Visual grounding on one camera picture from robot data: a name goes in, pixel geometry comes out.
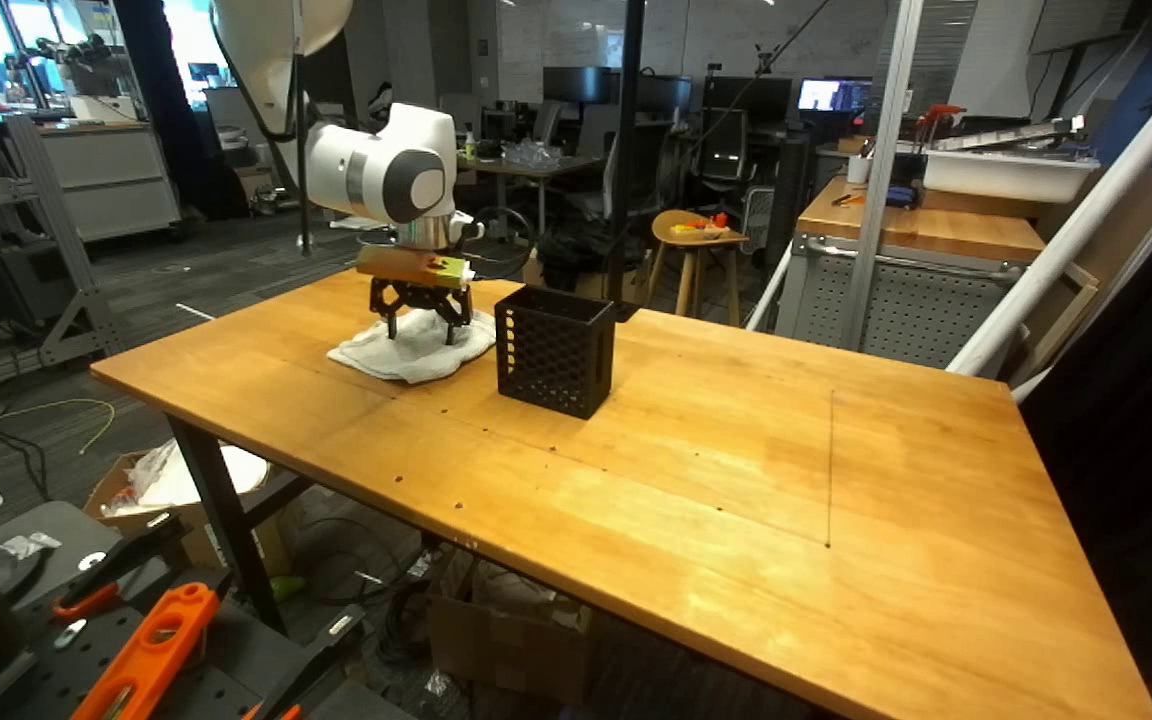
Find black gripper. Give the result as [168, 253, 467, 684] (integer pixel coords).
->
[368, 272, 476, 347]

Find white towel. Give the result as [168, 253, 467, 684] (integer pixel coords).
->
[323, 308, 499, 386]

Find black perforated box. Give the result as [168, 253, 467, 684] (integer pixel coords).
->
[492, 282, 620, 424]

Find brown cardboard box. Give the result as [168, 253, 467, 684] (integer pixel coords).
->
[422, 557, 597, 713]

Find background office desk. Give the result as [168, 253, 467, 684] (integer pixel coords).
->
[461, 144, 609, 244]

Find black vertical pole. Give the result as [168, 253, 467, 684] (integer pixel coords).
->
[597, 0, 646, 325]

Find black table leg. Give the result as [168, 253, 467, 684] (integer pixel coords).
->
[162, 414, 292, 634]

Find red yellow toy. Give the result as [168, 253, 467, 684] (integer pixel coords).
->
[663, 211, 736, 238]

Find white plastic bag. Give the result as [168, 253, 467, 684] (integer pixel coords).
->
[83, 436, 274, 529]

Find round wooden stool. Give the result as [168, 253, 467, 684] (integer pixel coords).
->
[645, 209, 751, 329]

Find white cabinet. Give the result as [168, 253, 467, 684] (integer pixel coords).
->
[35, 121, 182, 248]

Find short white pole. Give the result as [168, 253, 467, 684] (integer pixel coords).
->
[744, 238, 798, 336]

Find orange tool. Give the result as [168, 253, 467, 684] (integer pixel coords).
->
[69, 578, 224, 720]

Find computer monitor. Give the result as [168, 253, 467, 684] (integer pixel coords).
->
[791, 75, 874, 121]

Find wooden top workbench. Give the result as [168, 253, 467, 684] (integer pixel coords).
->
[772, 177, 1104, 370]

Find white plastic bin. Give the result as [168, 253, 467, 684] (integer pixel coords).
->
[921, 137, 1104, 209]

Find long white pole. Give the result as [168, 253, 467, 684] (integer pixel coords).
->
[945, 34, 1152, 384]

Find black curtain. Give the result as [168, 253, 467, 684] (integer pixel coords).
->
[1016, 173, 1152, 720]

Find yellow-green wrist camera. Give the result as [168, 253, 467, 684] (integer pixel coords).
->
[357, 244, 481, 291]

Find grey metal shelf frame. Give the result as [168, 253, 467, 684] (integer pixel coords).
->
[0, 110, 128, 408]

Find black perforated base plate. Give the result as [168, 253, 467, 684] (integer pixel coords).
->
[0, 497, 408, 720]

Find orange handled pliers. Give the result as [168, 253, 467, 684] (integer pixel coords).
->
[46, 529, 182, 627]

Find grey metal post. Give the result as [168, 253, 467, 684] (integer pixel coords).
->
[845, 0, 933, 356]

